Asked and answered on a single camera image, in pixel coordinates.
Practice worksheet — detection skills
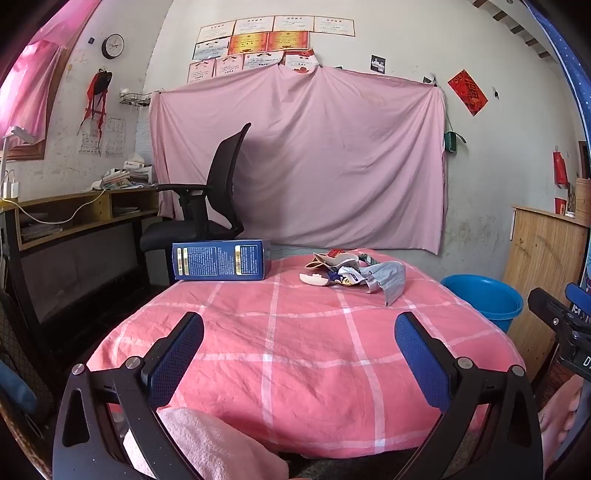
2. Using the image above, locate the pink checked tablecloth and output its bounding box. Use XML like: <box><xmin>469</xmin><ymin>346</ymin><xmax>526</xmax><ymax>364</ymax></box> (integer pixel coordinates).
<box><xmin>85</xmin><ymin>249</ymin><xmax>527</xmax><ymax>455</ymax></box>

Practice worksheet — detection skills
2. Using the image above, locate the wall calendar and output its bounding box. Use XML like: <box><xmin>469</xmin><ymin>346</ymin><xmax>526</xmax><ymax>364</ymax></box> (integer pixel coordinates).
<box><xmin>78</xmin><ymin>117</ymin><xmax>125</xmax><ymax>157</ymax></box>

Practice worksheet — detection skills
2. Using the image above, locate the black office chair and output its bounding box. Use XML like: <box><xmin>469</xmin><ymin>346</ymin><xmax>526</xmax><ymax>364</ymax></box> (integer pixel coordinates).
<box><xmin>139</xmin><ymin>122</ymin><xmax>252</xmax><ymax>282</ymax></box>

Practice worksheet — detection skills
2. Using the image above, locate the crushed red paper cup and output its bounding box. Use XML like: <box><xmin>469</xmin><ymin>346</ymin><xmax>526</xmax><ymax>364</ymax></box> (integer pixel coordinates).
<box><xmin>307</xmin><ymin>249</ymin><xmax>360</xmax><ymax>275</ymax></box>

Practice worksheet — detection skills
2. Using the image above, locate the person's bare foot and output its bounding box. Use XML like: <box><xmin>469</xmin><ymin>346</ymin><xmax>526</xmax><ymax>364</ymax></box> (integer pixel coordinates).
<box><xmin>538</xmin><ymin>374</ymin><xmax>585</xmax><ymax>462</ymax></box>

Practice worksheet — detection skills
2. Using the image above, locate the dark blue cardboard box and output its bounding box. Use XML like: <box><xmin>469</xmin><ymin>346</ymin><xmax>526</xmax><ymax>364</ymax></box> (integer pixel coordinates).
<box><xmin>172</xmin><ymin>239</ymin><xmax>272</xmax><ymax>281</ymax></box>

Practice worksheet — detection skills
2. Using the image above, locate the pink curtain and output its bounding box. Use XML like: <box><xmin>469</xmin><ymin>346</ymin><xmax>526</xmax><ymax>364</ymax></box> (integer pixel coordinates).
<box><xmin>0</xmin><ymin>0</ymin><xmax>102</xmax><ymax>148</ymax></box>

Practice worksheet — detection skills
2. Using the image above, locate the wooden desk with shelf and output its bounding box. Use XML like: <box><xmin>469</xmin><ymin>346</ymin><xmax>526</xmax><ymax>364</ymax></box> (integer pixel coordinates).
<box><xmin>0</xmin><ymin>186</ymin><xmax>162</xmax><ymax>352</ymax></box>

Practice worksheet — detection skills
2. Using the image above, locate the pink fleece cloth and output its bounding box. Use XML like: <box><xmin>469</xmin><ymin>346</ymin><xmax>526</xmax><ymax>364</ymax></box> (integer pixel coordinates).
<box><xmin>122</xmin><ymin>407</ymin><xmax>291</xmax><ymax>480</ymax></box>

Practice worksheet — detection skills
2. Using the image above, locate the red hanging tassel ornament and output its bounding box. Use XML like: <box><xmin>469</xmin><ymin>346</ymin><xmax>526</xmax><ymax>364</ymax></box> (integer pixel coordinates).
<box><xmin>78</xmin><ymin>69</ymin><xmax>113</xmax><ymax>136</ymax></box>

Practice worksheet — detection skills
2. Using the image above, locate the group of wall certificates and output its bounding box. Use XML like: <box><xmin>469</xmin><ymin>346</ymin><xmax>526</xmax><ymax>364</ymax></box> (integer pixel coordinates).
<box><xmin>187</xmin><ymin>15</ymin><xmax>356</xmax><ymax>84</ymax></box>

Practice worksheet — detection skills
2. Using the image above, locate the red wall poster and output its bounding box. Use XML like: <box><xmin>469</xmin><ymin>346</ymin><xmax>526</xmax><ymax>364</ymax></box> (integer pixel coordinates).
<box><xmin>447</xmin><ymin>69</ymin><xmax>489</xmax><ymax>117</ymax></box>

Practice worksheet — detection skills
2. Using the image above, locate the blue cloth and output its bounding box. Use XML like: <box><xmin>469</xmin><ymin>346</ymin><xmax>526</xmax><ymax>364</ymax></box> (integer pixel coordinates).
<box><xmin>0</xmin><ymin>359</ymin><xmax>38</xmax><ymax>416</ymax></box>

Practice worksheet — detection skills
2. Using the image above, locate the white cable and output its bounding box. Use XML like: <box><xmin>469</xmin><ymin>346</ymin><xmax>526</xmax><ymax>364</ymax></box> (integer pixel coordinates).
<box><xmin>14</xmin><ymin>189</ymin><xmax>107</xmax><ymax>225</ymax></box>

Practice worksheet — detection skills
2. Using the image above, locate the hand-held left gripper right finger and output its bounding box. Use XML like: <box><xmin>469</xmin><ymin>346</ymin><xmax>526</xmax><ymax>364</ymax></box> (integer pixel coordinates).
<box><xmin>394</xmin><ymin>311</ymin><xmax>546</xmax><ymax>480</ymax></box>

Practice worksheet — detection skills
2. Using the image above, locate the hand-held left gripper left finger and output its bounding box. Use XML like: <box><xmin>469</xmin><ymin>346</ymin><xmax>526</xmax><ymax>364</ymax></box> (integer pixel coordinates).
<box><xmin>52</xmin><ymin>311</ymin><xmax>206</xmax><ymax>480</ymax></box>

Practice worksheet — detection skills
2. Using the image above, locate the pink hanging sheet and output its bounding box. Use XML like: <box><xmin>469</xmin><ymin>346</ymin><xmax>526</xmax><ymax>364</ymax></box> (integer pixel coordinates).
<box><xmin>148</xmin><ymin>65</ymin><xmax>448</xmax><ymax>256</ymax></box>

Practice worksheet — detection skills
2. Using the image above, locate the wooden cabinet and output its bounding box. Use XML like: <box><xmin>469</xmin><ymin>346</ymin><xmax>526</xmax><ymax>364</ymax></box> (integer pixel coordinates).
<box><xmin>503</xmin><ymin>205</ymin><xmax>591</xmax><ymax>384</ymax></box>

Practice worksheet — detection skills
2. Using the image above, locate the flat stack of books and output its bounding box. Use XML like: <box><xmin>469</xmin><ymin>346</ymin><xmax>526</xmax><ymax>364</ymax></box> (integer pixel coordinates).
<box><xmin>21</xmin><ymin>213</ymin><xmax>63</xmax><ymax>241</ymax></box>

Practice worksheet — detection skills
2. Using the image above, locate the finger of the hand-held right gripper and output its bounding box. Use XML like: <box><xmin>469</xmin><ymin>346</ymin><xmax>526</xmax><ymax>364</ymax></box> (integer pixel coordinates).
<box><xmin>565</xmin><ymin>282</ymin><xmax>591</xmax><ymax>320</ymax></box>
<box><xmin>527</xmin><ymin>288</ymin><xmax>579</xmax><ymax>332</ymax></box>

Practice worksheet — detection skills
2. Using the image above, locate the round wall clock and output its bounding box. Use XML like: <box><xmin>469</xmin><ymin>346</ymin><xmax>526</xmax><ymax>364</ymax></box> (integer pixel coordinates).
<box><xmin>102</xmin><ymin>33</ymin><xmax>125</xmax><ymax>61</ymax></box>

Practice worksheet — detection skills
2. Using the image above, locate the pile of papers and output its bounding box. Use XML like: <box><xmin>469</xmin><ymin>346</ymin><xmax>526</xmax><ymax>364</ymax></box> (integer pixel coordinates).
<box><xmin>90</xmin><ymin>154</ymin><xmax>153</xmax><ymax>191</ymax></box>

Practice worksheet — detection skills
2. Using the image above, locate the crumpled silver wrapper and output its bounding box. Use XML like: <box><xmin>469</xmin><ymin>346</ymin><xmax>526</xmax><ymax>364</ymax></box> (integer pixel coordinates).
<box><xmin>358</xmin><ymin>261</ymin><xmax>407</xmax><ymax>306</ymax></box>

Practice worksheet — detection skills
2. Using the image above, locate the white desk lamp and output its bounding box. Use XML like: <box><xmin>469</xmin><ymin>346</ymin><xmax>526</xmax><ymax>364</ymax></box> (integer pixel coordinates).
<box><xmin>0</xmin><ymin>126</ymin><xmax>38</xmax><ymax>199</ymax></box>

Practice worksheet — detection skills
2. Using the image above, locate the blue plastic bucket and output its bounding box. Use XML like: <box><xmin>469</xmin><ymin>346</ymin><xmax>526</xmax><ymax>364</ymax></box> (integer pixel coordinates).
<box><xmin>440</xmin><ymin>274</ymin><xmax>525</xmax><ymax>334</ymax></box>

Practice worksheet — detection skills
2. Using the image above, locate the wire wall rack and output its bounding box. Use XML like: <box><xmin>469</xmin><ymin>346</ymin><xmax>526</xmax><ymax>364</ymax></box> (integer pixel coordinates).
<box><xmin>119</xmin><ymin>87</ymin><xmax>152</xmax><ymax>108</ymax></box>

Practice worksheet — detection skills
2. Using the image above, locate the green hanging bag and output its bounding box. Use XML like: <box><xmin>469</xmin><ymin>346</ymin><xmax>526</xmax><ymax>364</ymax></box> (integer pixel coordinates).
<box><xmin>443</xmin><ymin>130</ymin><xmax>467</xmax><ymax>154</ymax></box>

